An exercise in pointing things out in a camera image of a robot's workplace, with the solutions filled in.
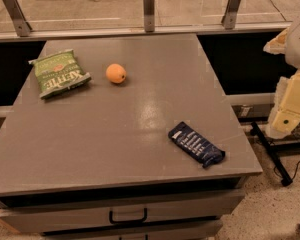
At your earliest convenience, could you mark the black drawer handle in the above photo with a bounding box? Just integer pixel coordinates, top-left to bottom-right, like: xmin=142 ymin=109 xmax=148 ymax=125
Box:
xmin=108 ymin=208 xmax=148 ymax=225

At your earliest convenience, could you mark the middle metal rail bracket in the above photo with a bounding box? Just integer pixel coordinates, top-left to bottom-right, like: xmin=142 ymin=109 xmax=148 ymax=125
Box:
xmin=143 ymin=0 xmax=155 ymax=32

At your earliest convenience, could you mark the right metal rail bracket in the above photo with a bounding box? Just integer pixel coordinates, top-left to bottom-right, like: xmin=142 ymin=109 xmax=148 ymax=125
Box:
xmin=221 ymin=0 xmax=241 ymax=29

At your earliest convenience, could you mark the grey cabinet lower drawer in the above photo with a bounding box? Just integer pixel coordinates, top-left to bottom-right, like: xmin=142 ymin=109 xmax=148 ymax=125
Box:
xmin=43 ymin=220 xmax=222 ymax=240

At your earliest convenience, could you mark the orange fruit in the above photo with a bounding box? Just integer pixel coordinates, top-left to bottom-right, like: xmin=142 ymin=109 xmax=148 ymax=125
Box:
xmin=106 ymin=64 xmax=127 ymax=84

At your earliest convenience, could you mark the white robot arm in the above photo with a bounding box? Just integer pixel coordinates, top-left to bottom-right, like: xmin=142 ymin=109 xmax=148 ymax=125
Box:
xmin=263 ymin=14 xmax=300 ymax=139

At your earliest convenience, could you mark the black floor stand leg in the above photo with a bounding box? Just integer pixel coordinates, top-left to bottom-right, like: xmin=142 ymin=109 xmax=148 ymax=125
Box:
xmin=250 ymin=122 xmax=293 ymax=187

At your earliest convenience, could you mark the dark blue rxbar wrapper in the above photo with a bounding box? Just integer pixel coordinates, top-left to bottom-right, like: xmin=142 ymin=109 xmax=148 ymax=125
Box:
xmin=168 ymin=122 xmax=225 ymax=168

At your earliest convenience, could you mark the horizontal metal rail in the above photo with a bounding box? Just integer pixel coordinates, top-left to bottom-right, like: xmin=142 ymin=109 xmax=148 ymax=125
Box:
xmin=0 ymin=21 xmax=292 ymax=43

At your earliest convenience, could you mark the metal rail bracket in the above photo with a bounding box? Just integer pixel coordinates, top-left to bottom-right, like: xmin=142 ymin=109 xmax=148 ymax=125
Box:
xmin=143 ymin=0 xmax=155 ymax=32
xmin=2 ymin=0 xmax=32 ymax=37
xmin=221 ymin=0 xmax=241 ymax=29

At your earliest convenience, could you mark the grey cabinet drawer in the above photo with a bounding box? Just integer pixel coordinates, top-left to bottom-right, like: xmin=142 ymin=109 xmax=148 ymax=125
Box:
xmin=43 ymin=220 xmax=222 ymax=240
xmin=0 ymin=189 xmax=244 ymax=233

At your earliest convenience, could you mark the black cable on floor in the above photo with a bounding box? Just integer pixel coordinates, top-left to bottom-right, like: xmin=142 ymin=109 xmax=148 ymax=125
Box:
xmin=273 ymin=159 xmax=300 ymax=181

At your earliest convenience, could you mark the left metal rail bracket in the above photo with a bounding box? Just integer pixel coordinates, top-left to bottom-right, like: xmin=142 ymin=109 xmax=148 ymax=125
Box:
xmin=2 ymin=0 xmax=32 ymax=37

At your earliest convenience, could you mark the grey cabinet upper drawer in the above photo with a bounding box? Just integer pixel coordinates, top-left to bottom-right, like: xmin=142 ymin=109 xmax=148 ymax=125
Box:
xmin=0 ymin=189 xmax=244 ymax=233

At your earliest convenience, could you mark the green kettle chips bag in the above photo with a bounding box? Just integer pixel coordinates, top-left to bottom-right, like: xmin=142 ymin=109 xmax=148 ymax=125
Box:
xmin=29 ymin=49 xmax=91 ymax=99

